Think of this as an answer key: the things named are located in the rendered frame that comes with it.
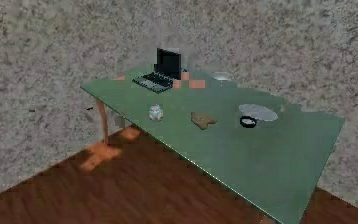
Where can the black laptop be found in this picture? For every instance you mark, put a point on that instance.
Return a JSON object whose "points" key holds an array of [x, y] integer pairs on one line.
{"points": [[162, 71]]}

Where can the green table with wooden legs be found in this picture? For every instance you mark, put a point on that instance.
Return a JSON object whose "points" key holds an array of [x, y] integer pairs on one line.
{"points": [[220, 150]]}

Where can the grey plate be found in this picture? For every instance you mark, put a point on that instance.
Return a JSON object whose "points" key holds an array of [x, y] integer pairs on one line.
{"points": [[258, 112]]}

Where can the grey bowl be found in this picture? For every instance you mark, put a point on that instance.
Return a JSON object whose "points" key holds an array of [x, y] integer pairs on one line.
{"points": [[222, 76]]}

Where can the brown teddy bear toy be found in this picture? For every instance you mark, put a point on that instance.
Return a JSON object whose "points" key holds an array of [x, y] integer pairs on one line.
{"points": [[202, 120]]}

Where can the pastel round toy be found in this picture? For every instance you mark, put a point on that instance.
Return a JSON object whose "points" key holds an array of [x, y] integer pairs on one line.
{"points": [[156, 112]]}

